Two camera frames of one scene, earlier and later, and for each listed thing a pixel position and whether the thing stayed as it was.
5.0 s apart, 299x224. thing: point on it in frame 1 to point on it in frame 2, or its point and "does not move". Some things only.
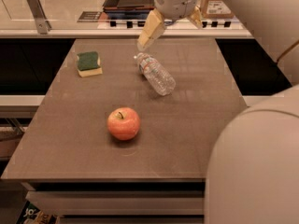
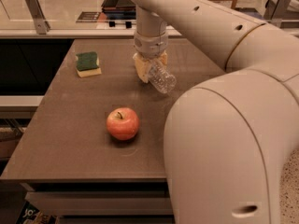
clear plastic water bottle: x=164 y=84 does not move
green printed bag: x=32 y=215 does not move
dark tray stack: x=129 y=3 does not move
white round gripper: x=177 y=4 to x=150 y=48
